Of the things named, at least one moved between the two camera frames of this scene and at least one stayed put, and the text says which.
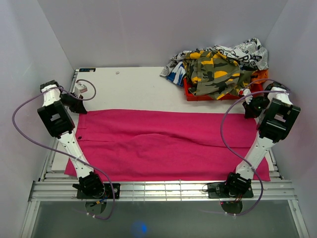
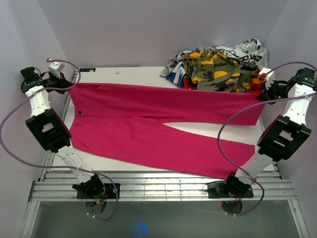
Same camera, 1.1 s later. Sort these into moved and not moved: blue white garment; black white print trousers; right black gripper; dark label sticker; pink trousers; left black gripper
Moved: left black gripper; pink trousers; right black gripper
Not moved: dark label sticker; black white print trousers; blue white garment
